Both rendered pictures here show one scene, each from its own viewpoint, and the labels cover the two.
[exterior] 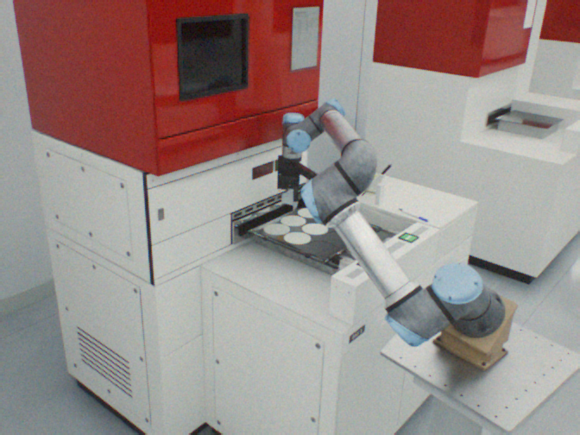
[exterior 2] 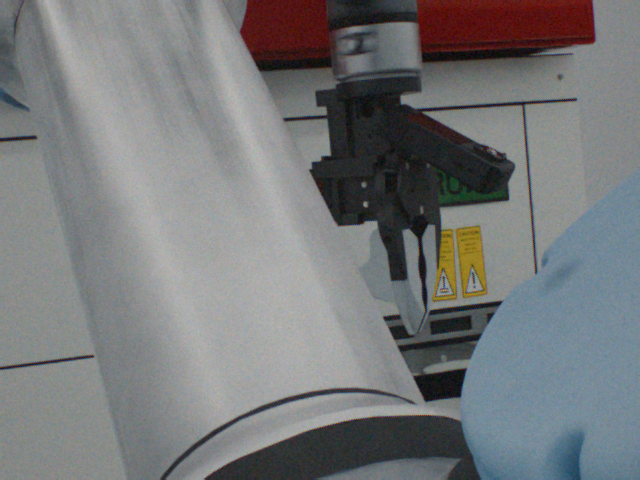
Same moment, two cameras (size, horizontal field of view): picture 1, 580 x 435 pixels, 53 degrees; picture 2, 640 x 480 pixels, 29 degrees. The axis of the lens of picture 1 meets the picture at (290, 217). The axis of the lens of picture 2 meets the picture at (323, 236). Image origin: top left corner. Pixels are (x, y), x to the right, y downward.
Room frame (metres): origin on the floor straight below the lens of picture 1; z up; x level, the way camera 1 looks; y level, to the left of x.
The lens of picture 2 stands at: (1.09, -0.48, 1.12)
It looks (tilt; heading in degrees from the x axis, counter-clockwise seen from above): 3 degrees down; 31
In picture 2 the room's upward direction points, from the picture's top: 5 degrees counter-clockwise
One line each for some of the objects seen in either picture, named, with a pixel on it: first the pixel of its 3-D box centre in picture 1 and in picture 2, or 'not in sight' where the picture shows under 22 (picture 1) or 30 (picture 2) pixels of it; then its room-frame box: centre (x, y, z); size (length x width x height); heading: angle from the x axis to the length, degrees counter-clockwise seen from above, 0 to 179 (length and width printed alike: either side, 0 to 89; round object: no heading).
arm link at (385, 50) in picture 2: (292, 151); (374, 56); (2.01, 0.00, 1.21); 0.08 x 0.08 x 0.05
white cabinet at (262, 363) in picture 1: (340, 337); not in sight; (2.02, -0.23, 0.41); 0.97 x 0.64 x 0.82; 141
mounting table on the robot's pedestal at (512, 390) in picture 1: (474, 368); not in sight; (1.40, -0.56, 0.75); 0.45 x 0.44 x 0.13; 42
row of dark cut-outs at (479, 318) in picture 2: (270, 200); (391, 333); (2.15, 0.08, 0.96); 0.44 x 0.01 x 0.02; 141
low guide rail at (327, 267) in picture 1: (307, 259); not in sight; (1.89, -0.07, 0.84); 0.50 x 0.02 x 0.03; 51
